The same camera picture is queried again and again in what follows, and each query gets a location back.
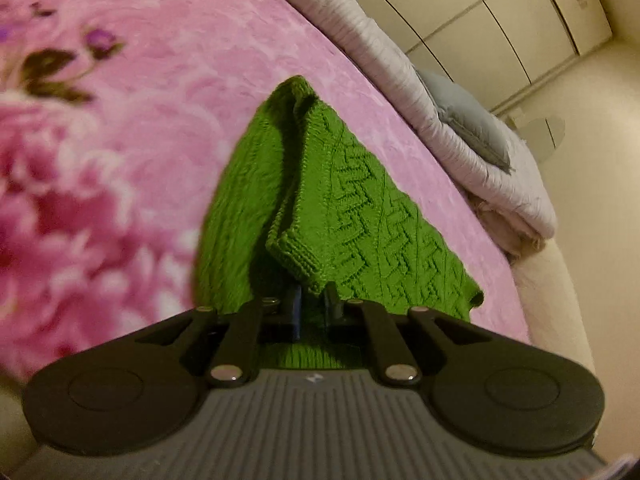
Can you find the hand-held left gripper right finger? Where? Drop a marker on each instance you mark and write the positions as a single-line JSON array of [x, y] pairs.
[[331, 300]]

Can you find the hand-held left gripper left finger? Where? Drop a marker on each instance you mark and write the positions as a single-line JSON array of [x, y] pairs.
[[296, 310]]

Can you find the green knitted sweater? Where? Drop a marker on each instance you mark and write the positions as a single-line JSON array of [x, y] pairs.
[[320, 200]]

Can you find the white quilted duvet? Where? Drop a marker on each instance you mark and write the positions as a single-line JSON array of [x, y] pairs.
[[425, 100]]

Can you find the pink floral blanket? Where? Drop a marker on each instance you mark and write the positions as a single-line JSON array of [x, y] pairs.
[[130, 160]]

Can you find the grey pillow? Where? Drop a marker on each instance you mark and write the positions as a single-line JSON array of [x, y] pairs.
[[467, 120]]

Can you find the cream wardrobe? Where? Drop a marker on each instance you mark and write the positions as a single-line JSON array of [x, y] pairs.
[[480, 15]]

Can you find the cream bed frame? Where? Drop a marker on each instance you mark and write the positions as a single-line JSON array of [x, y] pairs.
[[550, 300]]

